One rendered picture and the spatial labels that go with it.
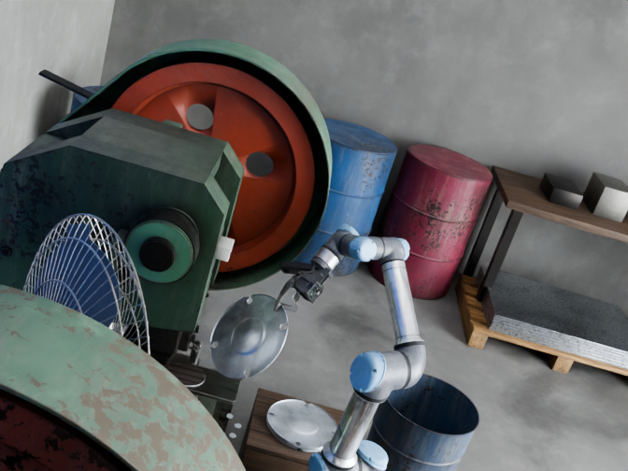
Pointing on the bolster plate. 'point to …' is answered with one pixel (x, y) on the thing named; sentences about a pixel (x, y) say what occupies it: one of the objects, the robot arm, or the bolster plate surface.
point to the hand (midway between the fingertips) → (276, 307)
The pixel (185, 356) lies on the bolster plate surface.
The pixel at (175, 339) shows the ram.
